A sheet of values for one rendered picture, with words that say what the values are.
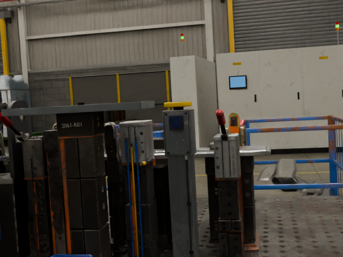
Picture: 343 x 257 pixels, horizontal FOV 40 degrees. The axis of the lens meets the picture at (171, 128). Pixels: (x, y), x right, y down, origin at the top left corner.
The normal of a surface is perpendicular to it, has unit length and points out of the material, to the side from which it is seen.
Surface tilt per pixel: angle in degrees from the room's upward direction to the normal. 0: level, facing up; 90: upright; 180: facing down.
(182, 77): 90
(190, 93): 90
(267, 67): 90
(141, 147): 90
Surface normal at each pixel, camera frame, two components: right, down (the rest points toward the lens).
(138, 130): -0.20, 0.07
